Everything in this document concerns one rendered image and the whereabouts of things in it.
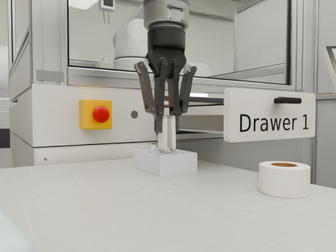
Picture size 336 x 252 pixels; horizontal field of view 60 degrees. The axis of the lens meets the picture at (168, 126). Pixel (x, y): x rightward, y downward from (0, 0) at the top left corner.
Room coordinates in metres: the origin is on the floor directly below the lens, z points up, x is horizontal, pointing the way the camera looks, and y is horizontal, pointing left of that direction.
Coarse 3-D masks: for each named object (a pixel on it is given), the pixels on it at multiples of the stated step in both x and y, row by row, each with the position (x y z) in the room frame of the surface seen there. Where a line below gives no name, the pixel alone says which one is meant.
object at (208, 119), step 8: (168, 112) 0.81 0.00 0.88; (192, 112) 0.72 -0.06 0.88; (200, 112) 0.69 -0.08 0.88; (208, 112) 0.67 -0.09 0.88; (216, 112) 0.64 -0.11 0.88; (184, 120) 0.74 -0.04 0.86; (192, 120) 0.71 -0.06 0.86; (200, 120) 0.69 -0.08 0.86; (208, 120) 0.66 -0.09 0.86; (216, 120) 0.64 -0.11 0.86; (184, 128) 0.74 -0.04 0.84; (192, 128) 0.71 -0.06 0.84; (200, 128) 0.69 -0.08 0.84; (208, 128) 0.66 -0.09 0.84; (216, 128) 0.64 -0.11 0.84
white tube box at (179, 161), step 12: (144, 156) 0.59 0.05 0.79; (156, 156) 0.55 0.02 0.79; (168, 156) 0.54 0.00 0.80; (180, 156) 0.56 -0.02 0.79; (192, 156) 0.57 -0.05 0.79; (144, 168) 0.59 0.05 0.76; (156, 168) 0.55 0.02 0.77; (168, 168) 0.54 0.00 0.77; (180, 168) 0.56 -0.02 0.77; (192, 168) 0.57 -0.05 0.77
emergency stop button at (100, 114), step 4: (96, 108) 0.67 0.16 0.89; (100, 108) 0.67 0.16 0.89; (104, 108) 0.68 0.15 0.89; (92, 112) 0.67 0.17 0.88; (96, 112) 0.67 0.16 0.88; (100, 112) 0.67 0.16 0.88; (104, 112) 0.68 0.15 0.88; (108, 112) 0.69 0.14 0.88; (92, 116) 0.68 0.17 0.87; (96, 116) 0.67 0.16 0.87; (100, 116) 0.67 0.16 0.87; (104, 116) 0.68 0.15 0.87; (108, 116) 0.69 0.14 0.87; (96, 120) 0.67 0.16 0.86; (100, 120) 0.67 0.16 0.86; (104, 120) 0.68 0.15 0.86
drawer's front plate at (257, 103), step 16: (224, 96) 0.59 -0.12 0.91; (240, 96) 0.60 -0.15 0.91; (256, 96) 0.62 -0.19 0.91; (272, 96) 0.65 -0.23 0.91; (288, 96) 0.68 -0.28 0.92; (304, 96) 0.71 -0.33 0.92; (224, 112) 0.59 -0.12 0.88; (240, 112) 0.60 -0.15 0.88; (256, 112) 0.62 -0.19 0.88; (272, 112) 0.65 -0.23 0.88; (288, 112) 0.68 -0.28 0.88; (304, 112) 0.71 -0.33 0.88; (224, 128) 0.59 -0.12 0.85; (256, 128) 0.62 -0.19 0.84
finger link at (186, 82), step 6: (192, 66) 0.59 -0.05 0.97; (192, 72) 0.59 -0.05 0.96; (186, 78) 0.59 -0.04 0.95; (192, 78) 0.59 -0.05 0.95; (186, 84) 0.59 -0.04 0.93; (180, 90) 0.60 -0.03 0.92; (186, 90) 0.59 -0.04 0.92; (180, 96) 0.60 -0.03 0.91; (186, 96) 0.59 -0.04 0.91; (180, 102) 0.60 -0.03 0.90; (186, 102) 0.59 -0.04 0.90; (186, 108) 0.59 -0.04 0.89
